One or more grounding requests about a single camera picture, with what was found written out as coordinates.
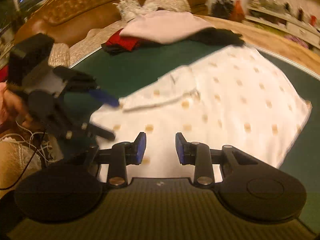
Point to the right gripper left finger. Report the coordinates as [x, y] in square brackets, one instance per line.
[123, 154]

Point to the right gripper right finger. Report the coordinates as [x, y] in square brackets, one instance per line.
[198, 155]

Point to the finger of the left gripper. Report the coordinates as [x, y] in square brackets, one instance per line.
[103, 97]
[95, 130]

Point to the white polka dot garment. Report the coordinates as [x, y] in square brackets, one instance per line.
[234, 96]

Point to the person left hand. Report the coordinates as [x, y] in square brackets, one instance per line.
[12, 106]

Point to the beige lace sofa cover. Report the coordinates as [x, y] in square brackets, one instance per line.
[63, 55]

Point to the red garment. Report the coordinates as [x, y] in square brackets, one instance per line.
[117, 43]

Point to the brown leather sofa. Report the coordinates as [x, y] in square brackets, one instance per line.
[69, 21]

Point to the white sneaker left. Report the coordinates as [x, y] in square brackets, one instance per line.
[129, 9]

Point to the pink garment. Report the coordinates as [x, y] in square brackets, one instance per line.
[165, 27]

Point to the black garment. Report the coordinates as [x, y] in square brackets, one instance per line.
[208, 36]

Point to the orange plastic bag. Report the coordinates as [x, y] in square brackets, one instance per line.
[237, 14]

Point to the black floor fan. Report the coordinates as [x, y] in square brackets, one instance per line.
[222, 9]

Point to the white TV cabinet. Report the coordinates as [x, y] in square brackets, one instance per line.
[285, 23]

